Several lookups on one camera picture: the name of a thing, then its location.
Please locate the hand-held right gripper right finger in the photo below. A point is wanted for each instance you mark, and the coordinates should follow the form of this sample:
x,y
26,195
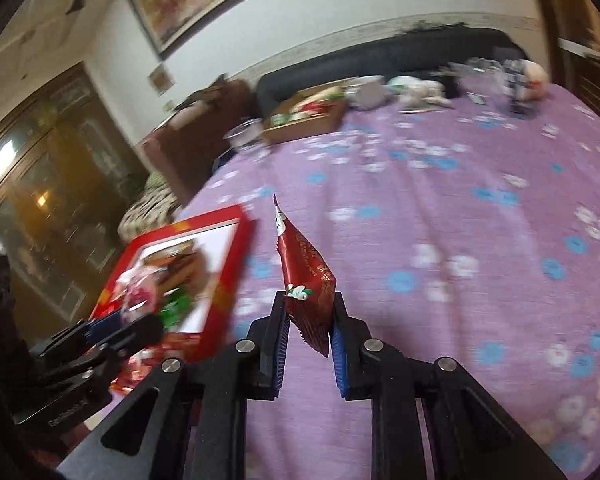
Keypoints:
x,y
339,365

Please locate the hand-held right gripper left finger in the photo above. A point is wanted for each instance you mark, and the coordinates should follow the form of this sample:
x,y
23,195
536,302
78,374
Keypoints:
x,y
281,355

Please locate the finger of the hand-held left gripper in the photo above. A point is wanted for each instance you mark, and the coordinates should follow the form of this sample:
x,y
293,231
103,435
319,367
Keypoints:
x,y
130,337
105,324

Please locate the clear pink snack packet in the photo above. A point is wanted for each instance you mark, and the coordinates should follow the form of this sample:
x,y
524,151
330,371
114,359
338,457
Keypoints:
x,y
140,292

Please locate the red snack packet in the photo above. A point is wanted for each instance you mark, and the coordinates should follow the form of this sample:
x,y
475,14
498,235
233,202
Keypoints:
x,y
305,280

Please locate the red box with white inside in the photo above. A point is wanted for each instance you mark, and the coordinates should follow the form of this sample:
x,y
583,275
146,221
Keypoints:
x,y
220,280

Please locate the patterned cushion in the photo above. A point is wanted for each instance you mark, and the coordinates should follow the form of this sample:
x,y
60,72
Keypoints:
x,y
147,210

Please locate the wooden glass cabinet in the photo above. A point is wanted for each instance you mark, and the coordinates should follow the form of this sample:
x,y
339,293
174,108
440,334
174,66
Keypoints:
x,y
45,185

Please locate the brown armchair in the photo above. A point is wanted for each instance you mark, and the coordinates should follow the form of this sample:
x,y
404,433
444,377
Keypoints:
x,y
195,130

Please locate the clear plastic bowl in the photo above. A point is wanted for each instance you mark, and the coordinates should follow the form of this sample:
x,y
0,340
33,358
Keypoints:
x,y
245,135

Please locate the cardboard box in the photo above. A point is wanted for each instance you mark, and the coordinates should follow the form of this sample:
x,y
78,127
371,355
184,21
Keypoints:
x,y
305,120

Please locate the dark sofa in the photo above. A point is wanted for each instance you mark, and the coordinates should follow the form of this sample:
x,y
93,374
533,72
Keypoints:
x,y
380,57

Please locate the clear plastic cup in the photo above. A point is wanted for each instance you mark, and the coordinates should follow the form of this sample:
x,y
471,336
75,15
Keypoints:
x,y
480,67

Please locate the black phone stand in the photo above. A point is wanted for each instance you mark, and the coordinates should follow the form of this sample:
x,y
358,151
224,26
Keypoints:
x,y
517,87

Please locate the white plastic bottle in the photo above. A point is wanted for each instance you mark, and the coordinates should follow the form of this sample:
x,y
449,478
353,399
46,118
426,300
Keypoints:
x,y
536,77

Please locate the small wall picture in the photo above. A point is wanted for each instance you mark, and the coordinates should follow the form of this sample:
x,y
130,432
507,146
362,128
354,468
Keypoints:
x,y
158,80

